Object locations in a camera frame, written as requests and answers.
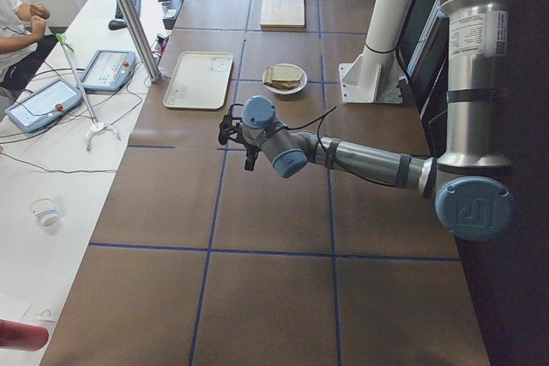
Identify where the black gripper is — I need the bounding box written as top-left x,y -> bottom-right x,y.
244,143 -> 260,171

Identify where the white round plate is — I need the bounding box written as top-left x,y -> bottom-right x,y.
262,63 -> 308,94

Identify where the bread slice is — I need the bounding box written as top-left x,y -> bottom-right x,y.
266,64 -> 303,83
264,65 -> 303,90

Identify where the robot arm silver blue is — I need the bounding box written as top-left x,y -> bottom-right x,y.
225,0 -> 514,241

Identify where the cream bear tray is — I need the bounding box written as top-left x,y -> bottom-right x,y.
163,51 -> 233,111

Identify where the bamboo cutting board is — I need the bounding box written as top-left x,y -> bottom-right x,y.
260,0 -> 306,31

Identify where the reacher grabber stick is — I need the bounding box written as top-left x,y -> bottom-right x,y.
55,33 -> 121,152

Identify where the far teach pendant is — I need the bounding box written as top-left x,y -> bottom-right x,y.
81,50 -> 136,94

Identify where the teach pendant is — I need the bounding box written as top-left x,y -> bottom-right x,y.
81,50 -> 136,94
4,78 -> 82,133

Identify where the black computer mouse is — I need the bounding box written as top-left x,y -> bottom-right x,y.
108,19 -> 127,31

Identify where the near teach pendant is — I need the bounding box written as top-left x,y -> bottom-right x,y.
4,78 -> 82,133

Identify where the paper cup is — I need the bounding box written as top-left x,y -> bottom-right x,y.
29,198 -> 59,227

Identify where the seated person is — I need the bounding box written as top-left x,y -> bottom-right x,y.
1,0 -> 57,96

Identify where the red cylinder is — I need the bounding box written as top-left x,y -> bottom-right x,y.
0,320 -> 50,351

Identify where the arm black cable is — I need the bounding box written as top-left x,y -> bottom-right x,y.
282,104 -> 344,170

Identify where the white pedestal column base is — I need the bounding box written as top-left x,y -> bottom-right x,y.
339,0 -> 413,105

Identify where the aluminium frame post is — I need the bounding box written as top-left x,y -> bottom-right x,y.
116,0 -> 161,83

